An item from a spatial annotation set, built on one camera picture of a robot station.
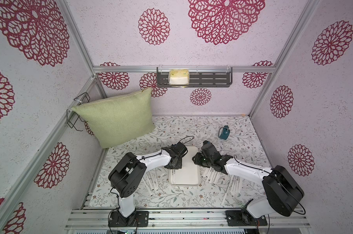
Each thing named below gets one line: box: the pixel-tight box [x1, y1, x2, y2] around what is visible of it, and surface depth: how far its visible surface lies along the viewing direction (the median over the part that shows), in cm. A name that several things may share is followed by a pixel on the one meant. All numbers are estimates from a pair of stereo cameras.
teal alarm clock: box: [218, 124, 231, 140], surface depth 105 cm
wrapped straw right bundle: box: [200, 166, 222, 186], surface depth 89 cm
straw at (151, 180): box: [147, 171, 155, 191], surface depth 88 cm
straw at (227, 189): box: [220, 175, 235, 206], surface depth 85 cm
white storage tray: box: [168, 145, 201, 187], surface depth 89 cm
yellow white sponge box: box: [168, 69, 190, 88], surface depth 92 cm
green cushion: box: [71, 87, 156, 149], surface depth 83 cm
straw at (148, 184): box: [144, 172, 154, 197], surface depth 87 cm
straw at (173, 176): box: [171, 169, 176, 184], surface depth 89 cm
